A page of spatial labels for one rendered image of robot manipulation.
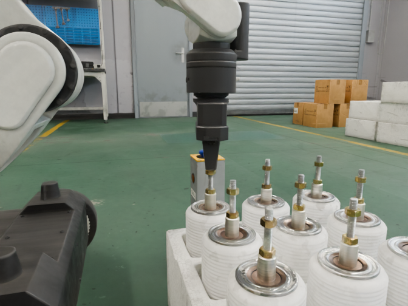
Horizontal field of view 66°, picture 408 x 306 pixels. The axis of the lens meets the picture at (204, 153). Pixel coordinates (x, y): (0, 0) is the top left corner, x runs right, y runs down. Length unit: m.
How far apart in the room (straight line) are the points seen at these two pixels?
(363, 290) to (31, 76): 0.55
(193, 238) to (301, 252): 0.19
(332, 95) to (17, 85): 3.95
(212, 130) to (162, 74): 4.98
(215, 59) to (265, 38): 5.52
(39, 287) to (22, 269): 0.04
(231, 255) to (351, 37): 6.72
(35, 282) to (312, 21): 6.35
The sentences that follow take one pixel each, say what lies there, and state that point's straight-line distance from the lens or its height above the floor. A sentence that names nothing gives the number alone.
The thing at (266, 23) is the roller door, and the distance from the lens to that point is 6.09.
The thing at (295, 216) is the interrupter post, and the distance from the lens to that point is 0.54.
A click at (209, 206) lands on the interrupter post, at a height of 0.26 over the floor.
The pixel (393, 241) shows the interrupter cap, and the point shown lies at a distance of 0.56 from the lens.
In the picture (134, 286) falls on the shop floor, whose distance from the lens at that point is 0.85.
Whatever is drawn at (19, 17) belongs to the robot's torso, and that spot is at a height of 0.59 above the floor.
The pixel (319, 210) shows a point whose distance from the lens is 0.67.
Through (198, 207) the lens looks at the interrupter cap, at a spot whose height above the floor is 0.25.
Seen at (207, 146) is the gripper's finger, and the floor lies 0.37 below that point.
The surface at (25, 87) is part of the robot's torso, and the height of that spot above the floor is 0.48.
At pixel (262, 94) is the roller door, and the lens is 5.97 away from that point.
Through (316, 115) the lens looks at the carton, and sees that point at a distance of 4.17.
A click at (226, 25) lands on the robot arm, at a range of 0.53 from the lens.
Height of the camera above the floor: 0.48
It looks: 12 degrees down
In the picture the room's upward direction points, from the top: straight up
